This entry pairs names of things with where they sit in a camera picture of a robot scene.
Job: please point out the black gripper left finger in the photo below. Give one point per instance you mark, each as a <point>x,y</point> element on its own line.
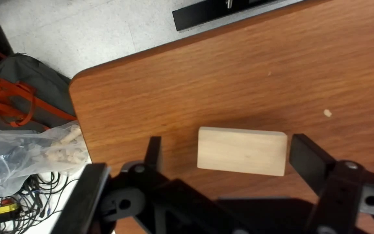
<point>152,197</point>

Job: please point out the small yellow connector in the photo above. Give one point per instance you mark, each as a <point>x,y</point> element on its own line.
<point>6,210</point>

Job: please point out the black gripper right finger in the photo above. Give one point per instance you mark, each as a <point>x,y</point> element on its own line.
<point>321,173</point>

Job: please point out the clear plastic bag of blocks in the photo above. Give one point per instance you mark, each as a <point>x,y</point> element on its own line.
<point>32,151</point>

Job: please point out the rectangular wooden block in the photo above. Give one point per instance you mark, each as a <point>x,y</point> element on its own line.
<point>241,151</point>

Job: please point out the black flat bar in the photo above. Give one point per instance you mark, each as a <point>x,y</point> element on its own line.
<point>213,11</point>

